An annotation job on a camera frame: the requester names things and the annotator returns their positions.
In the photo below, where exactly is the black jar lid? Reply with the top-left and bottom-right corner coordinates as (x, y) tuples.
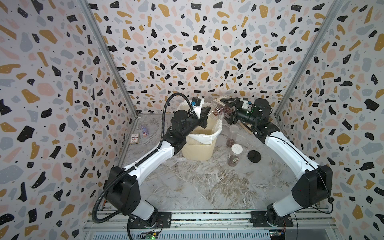
(247, 150), (262, 163)

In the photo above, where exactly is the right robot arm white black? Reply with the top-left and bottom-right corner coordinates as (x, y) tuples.
(220, 98), (333, 226)

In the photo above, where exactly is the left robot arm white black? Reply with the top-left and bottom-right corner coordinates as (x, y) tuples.
(92, 106), (211, 226)

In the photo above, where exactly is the white lid tea jar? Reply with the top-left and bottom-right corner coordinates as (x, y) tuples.
(227, 144), (243, 167)

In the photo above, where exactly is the wooden chessboard box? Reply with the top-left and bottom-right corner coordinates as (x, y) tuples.
(240, 121), (254, 135)

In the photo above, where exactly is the cream ribbed trash bin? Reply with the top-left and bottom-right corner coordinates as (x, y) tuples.
(176, 101), (223, 162)

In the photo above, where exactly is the small card box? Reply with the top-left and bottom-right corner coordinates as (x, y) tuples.
(130, 133), (140, 145)

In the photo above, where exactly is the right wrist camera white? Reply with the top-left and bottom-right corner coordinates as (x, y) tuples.
(242, 101), (252, 109)

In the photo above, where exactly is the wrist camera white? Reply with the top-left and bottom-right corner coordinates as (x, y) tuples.
(242, 101), (252, 109)
(191, 97), (205, 119)

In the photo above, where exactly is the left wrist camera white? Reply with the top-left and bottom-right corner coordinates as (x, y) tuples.
(191, 97), (205, 119)

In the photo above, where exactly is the black corrugated cable conduit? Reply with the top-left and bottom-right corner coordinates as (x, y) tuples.
(91, 92), (194, 224)

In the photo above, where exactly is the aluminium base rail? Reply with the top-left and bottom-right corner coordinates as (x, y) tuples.
(82, 209), (342, 240)

